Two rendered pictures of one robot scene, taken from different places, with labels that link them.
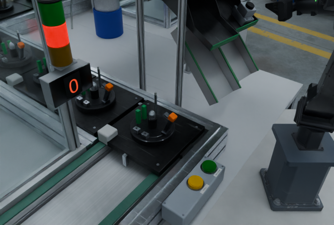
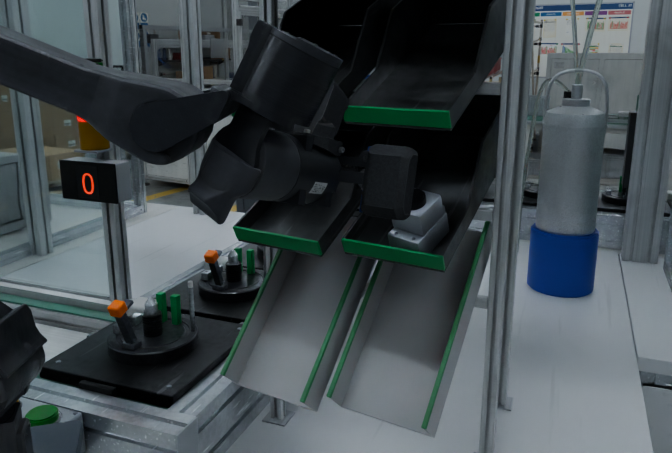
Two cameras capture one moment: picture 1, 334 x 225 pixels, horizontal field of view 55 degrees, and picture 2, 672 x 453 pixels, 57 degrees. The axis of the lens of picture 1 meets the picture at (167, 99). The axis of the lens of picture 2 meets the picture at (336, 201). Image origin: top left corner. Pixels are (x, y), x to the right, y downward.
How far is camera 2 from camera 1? 1.23 m
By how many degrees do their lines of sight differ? 70
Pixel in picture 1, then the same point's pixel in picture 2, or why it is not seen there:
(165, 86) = not seen: hidden behind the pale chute
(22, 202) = (25, 299)
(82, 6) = (609, 236)
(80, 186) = (59, 335)
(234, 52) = (435, 349)
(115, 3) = (563, 219)
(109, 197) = not seen: hidden behind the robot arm
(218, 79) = (310, 357)
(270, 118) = not seen: outside the picture
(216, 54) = (349, 303)
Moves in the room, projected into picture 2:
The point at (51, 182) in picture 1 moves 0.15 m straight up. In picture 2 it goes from (56, 306) to (47, 232)
